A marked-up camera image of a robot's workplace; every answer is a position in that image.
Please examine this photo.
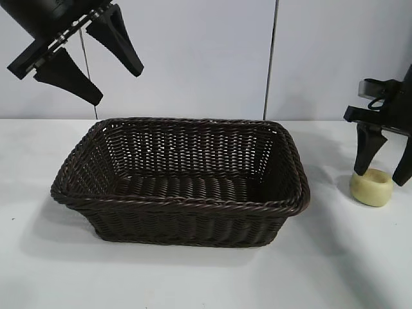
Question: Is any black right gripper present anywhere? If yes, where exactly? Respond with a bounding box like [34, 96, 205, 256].
[343, 80, 412, 187]

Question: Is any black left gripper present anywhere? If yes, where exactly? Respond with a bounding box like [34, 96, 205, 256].
[0, 0, 145, 106]

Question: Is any pale yellow egg yolk pastry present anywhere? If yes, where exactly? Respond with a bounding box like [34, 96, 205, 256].
[350, 167, 394, 207]

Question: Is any dark brown woven wicker basket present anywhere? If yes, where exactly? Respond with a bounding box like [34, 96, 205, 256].
[50, 117, 312, 247]

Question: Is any thin vertical metal wall strip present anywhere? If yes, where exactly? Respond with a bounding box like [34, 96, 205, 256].
[263, 0, 279, 120]
[81, 30, 98, 119]

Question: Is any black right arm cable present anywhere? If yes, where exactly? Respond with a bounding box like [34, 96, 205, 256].
[368, 95, 386, 113]

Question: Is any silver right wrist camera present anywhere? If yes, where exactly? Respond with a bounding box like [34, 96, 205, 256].
[359, 78, 398, 101]

